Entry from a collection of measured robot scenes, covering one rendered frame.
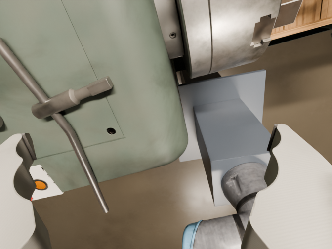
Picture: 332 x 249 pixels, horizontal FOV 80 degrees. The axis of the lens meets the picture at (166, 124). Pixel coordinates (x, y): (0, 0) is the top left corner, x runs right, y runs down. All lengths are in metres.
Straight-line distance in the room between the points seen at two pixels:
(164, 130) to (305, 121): 1.93
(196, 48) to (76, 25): 0.16
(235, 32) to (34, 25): 0.25
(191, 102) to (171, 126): 0.54
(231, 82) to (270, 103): 1.08
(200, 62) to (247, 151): 0.35
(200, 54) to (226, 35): 0.04
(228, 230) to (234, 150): 0.21
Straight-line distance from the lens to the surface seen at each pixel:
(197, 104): 0.86
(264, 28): 0.34
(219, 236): 0.51
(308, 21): 0.76
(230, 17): 0.30
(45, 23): 0.29
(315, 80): 2.02
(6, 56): 0.31
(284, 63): 1.82
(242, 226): 0.52
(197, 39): 0.30
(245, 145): 0.63
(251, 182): 0.58
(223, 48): 0.32
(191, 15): 0.29
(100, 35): 0.27
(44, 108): 0.31
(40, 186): 0.44
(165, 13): 0.33
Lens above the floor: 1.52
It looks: 59 degrees down
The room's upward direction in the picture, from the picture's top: 177 degrees clockwise
